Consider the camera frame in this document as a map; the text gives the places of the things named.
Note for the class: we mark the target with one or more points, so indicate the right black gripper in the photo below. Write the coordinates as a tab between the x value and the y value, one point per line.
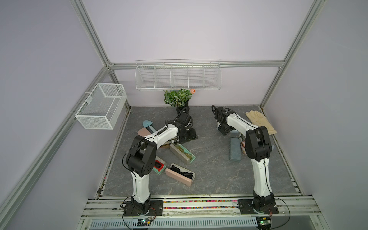
223	132

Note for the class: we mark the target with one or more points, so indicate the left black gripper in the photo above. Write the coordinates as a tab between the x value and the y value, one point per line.
193	136

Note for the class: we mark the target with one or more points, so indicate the grey case mint lining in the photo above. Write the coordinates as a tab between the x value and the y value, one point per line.
179	154

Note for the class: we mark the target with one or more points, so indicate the mint case blue glasses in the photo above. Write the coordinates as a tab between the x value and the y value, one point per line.
235	149

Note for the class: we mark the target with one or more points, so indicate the pink hard glasses case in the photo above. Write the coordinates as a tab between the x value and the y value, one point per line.
143	132

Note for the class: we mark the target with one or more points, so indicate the plaid beige glasses case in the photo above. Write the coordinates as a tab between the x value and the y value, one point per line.
167	144

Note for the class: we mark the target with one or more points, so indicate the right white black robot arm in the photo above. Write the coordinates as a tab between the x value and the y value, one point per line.
257	147

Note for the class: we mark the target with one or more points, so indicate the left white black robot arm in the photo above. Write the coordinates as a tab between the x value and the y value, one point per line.
141	157

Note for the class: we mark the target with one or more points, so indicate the grey mint case red sunglasses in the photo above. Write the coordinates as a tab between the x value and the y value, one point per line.
161	160

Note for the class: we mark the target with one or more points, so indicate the pink case black sunglasses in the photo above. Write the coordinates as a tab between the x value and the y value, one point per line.
178	177

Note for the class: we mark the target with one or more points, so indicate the green plant in black vase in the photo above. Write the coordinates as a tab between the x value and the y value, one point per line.
179	99

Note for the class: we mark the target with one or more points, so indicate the beige work glove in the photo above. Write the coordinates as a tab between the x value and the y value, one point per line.
257	118

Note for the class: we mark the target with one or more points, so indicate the teal plastic scraper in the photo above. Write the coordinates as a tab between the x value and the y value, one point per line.
148	125

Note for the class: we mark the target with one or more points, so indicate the long white wire shelf basket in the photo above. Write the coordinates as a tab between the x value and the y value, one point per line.
176	74

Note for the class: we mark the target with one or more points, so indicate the white wire mesh side basket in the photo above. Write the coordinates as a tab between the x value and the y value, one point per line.
102	107

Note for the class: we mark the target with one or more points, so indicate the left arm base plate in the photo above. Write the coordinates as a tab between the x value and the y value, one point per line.
149	208

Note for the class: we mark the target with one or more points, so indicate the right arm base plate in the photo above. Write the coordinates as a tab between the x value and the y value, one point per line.
257	206

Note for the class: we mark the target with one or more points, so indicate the white vented cable duct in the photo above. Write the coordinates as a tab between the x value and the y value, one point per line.
173	223

